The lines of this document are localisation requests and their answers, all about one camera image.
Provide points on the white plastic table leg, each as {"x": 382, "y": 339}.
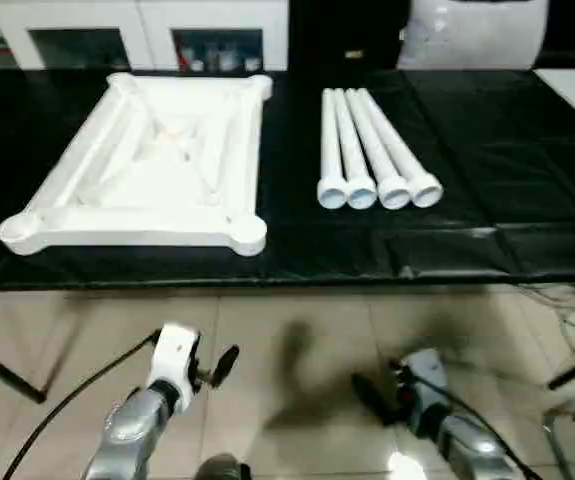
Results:
{"x": 352, "y": 150}
{"x": 376, "y": 150}
{"x": 331, "y": 150}
{"x": 399, "y": 150}

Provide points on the white glass-door cabinet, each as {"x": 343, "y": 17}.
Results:
{"x": 152, "y": 30}

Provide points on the black work mat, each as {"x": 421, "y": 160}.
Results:
{"x": 492, "y": 150}

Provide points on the grey cushion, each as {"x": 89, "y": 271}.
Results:
{"x": 467, "y": 35}

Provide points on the white plastic table top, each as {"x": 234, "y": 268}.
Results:
{"x": 117, "y": 222}

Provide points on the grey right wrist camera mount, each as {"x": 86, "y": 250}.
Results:
{"x": 429, "y": 370}

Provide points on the small white jar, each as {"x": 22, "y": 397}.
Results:
{"x": 253, "y": 65}
{"x": 197, "y": 65}
{"x": 227, "y": 62}

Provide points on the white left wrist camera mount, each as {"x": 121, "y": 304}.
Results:
{"x": 174, "y": 355}

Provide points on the black cabinet with gold label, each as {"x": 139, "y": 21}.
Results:
{"x": 347, "y": 25}

